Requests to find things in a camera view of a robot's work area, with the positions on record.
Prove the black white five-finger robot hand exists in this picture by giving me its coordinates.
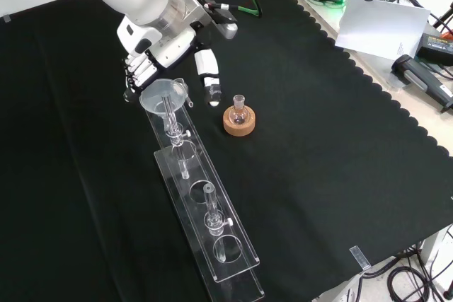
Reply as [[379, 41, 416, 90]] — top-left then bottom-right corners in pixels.
[[116, 17, 224, 108]]

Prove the clear plastic funnel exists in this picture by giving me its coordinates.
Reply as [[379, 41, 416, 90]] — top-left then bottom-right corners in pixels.
[[139, 78, 189, 133]]

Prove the clear acrylic funnel stand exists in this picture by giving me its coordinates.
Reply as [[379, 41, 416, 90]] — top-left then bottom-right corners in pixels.
[[144, 76, 265, 299]]

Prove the small round-bottom glass flask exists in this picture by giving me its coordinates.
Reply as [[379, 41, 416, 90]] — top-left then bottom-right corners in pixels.
[[228, 94, 251, 126]]

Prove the black cloth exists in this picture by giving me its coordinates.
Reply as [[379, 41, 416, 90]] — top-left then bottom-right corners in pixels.
[[0, 0, 453, 302]]

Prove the pale board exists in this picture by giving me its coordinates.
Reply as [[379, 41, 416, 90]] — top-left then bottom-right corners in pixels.
[[334, 0, 432, 61]]

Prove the black grey handheld device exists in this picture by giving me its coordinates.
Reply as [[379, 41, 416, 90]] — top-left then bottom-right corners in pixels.
[[391, 54, 453, 114]]

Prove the black power adapter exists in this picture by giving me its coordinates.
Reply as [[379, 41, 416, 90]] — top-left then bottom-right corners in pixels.
[[416, 32, 453, 66]]

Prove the white bench leg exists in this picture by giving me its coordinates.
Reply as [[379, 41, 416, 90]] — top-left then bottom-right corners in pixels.
[[420, 226, 453, 281]]

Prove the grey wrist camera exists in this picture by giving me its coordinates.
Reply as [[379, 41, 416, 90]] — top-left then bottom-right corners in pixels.
[[190, 0, 239, 40]]

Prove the cork ring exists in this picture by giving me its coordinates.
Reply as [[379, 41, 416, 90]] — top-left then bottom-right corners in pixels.
[[222, 105, 257, 137]]

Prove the black cable bundle under bench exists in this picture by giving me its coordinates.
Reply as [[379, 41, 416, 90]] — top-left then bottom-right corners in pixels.
[[353, 238, 453, 302]]

